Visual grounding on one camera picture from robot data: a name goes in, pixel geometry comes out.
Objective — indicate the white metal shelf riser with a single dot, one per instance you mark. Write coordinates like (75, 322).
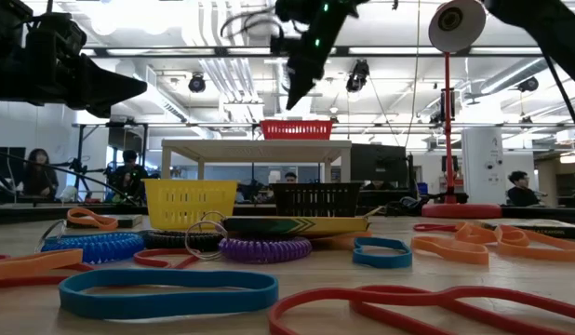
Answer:
(255, 150)

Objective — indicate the person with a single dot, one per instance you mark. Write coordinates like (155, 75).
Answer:
(38, 177)
(290, 177)
(129, 177)
(520, 191)

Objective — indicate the black plastic basket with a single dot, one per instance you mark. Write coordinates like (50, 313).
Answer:
(315, 200)

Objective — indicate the blue rubber band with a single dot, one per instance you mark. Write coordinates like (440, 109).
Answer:
(383, 260)
(176, 304)

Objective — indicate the red desk lamp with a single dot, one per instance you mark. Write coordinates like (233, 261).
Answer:
(459, 211)

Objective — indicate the yellow plastic basket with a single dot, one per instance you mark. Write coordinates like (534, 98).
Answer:
(190, 205)

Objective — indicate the red plastic basket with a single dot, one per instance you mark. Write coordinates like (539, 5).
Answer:
(297, 130)

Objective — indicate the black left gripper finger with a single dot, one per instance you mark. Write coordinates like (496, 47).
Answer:
(106, 84)
(99, 109)

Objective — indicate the black monitor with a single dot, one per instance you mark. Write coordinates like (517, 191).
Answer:
(378, 163)

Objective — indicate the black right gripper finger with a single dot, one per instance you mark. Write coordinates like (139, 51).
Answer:
(311, 60)

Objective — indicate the orange rubber band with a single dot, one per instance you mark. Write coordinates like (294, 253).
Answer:
(455, 255)
(36, 265)
(464, 231)
(548, 253)
(108, 224)

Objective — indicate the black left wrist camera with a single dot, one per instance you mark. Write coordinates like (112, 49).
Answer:
(55, 37)

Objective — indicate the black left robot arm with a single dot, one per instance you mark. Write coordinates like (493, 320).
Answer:
(4, 14)

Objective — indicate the white round pillar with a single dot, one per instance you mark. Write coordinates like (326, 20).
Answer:
(483, 163)

